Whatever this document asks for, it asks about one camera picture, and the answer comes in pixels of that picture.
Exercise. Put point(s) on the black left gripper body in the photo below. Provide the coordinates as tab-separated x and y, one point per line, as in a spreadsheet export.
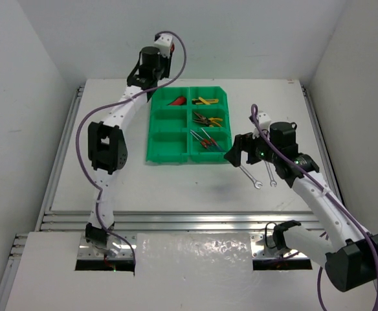
164	67

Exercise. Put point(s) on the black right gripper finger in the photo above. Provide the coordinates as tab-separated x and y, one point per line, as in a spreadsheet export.
233	155
252	158

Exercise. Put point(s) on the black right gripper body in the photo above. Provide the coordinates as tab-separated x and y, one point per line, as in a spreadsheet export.
263	151

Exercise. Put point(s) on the chrome open-end wrench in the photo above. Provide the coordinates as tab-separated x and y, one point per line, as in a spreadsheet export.
272	181
256	183

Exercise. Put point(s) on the red blue clear screwdriver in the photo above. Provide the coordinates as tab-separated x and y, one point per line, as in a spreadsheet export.
213	141

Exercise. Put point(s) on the yellow needle-nose pliers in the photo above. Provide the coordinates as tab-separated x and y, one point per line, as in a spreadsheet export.
214	121

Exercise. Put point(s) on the red black utility knife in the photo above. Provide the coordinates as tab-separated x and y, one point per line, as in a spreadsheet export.
172	48
179	101

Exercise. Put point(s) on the yellow utility knife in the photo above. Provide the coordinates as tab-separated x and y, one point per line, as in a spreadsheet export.
201	100
213	101

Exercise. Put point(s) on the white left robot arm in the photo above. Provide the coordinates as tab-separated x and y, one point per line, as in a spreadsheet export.
108	153

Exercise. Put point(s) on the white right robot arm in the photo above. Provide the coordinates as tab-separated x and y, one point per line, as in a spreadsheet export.
347	251

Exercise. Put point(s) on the green compartment tray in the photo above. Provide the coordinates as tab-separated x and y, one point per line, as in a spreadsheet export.
169	137

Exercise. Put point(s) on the white front cover panel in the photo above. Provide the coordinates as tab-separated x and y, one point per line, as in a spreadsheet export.
173	272

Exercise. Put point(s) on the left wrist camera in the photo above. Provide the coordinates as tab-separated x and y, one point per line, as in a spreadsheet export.
163	42

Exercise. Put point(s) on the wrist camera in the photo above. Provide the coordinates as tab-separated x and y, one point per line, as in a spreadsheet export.
283	134
163	42

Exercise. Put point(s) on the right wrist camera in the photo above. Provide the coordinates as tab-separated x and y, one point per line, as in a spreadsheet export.
283	134

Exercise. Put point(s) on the aluminium table rail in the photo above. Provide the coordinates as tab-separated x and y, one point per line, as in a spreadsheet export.
182	199

